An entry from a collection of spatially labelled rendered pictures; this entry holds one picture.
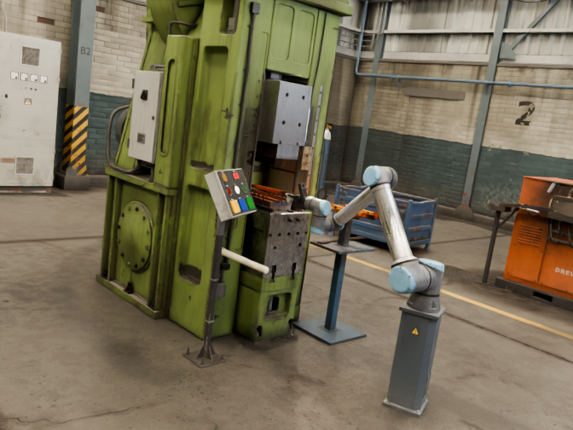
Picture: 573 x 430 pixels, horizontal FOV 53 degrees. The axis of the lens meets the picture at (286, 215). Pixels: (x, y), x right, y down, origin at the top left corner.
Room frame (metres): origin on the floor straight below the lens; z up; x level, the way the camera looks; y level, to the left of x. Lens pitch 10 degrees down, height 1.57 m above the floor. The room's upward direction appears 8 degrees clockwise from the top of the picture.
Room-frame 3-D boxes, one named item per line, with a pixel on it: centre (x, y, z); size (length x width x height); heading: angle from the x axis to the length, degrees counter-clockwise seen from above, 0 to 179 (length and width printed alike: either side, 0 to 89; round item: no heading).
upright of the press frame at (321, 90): (4.32, 0.03, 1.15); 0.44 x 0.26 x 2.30; 45
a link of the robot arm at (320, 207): (3.58, -0.21, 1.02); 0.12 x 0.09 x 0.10; 45
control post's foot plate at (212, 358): (3.34, 0.39, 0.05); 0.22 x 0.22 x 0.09; 45
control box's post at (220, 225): (3.35, 0.38, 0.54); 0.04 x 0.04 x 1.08; 45
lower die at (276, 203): (3.95, 0.20, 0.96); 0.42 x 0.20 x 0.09; 45
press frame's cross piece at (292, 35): (4.08, 0.27, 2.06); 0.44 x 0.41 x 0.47; 45
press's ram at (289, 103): (3.98, 0.17, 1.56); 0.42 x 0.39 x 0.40; 45
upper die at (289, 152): (3.95, 0.20, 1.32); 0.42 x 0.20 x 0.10; 45
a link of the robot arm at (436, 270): (3.10, -0.83, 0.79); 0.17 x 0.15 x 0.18; 131
